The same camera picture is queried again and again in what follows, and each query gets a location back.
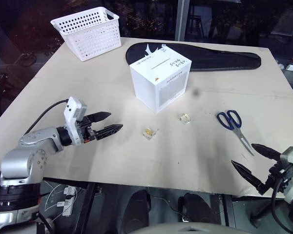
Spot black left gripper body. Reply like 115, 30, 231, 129
76, 115, 99, 144

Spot black table leg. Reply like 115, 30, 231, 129
222, 194, 236, 229
72, 182, 96, 234

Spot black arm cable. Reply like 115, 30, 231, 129
270, 179, 293, 234
24, 98, 69, 134

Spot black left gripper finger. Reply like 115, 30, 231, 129
88, 111, 112, 123
95, 124, 124, 141

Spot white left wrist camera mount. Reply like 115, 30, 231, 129
63, 97, 88, 146

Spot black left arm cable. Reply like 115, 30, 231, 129
24, 98, 69, 134

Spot blue handled scissors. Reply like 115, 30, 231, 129
216, 110, 255, 156

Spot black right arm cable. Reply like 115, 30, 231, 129
270, 179, 293, 234

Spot white cardboard box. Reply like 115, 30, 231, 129
129, 44, 193, 115

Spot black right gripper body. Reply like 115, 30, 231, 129
264, 160, 293, 195

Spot white power strip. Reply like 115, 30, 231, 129
55, 186, 77, 217

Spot grey robot torso top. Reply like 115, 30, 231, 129
126, 220, 250, 234

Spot grey window frame post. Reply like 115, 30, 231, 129
174, 0, 189, 42

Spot black flat fabric case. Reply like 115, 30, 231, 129
125, 41, 262, 72

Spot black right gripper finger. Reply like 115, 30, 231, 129
230, 159, 267, 195
251, 143, 282, 162

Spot white perforated plastic basket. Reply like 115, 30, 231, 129
50, 6, 122, 62

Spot dark rounded robot foot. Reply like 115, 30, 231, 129
177, 193, 222, 225
121, 189, 152, 234

